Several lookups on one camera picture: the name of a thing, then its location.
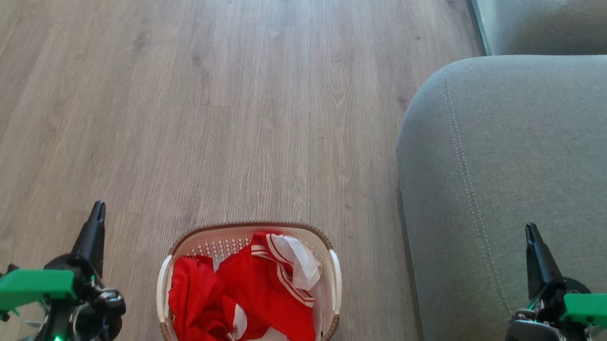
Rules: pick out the white cloth garment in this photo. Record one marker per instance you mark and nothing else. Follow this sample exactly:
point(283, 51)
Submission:
point(304, 263)

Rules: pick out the white laundry basket, brown rim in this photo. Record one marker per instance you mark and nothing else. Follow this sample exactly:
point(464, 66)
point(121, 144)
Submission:
point(221, 248)

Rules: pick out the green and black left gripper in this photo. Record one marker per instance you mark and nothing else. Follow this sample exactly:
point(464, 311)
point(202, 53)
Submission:
point(29, 287)

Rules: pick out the red garment with white stripes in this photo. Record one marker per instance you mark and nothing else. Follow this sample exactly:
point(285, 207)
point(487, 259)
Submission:
point(267, 292)

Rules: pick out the grey sofa seat section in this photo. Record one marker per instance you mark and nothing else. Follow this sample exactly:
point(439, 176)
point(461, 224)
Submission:
point(564, 23)
point(527, 155)

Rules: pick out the plain red garment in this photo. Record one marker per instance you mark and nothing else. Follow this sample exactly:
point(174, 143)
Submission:
point(193, 303)

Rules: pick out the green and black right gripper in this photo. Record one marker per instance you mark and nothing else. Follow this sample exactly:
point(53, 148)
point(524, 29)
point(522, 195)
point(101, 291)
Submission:
point(601, 310)

